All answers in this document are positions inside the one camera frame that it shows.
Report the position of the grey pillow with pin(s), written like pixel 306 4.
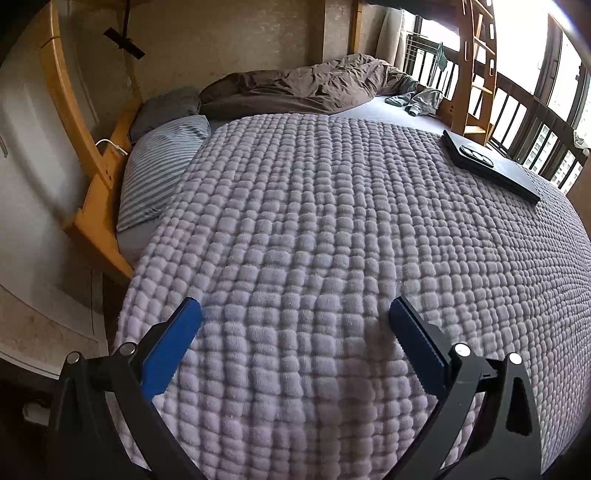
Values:
pixel 166 108

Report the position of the green hanging cloth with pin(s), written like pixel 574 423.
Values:
pixel 439 55

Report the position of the brown duvet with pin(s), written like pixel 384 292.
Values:
pixel 304 83

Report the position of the beige curtain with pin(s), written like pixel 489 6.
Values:
pixel 390 37

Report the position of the wooden ladder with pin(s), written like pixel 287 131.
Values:
pixel 464 69

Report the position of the striped pillow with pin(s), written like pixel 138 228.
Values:
pixel 157 170

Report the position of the grey bedsheet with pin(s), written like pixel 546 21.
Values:
pixel 134 240

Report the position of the dark balcony railing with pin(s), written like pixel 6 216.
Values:
pixel 521 94

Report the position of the grey garment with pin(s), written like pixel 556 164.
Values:
pixel 425 101

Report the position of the small white cloth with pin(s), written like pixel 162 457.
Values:
pixel 581 139

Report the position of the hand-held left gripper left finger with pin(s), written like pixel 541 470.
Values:
pixel 168 350

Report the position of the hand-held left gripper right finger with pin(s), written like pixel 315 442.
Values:
pixel 415 341

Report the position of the black flat case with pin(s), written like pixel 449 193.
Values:
pixel 494 168

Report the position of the lavender waffle blanket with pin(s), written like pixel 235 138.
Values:
pixel 323 230

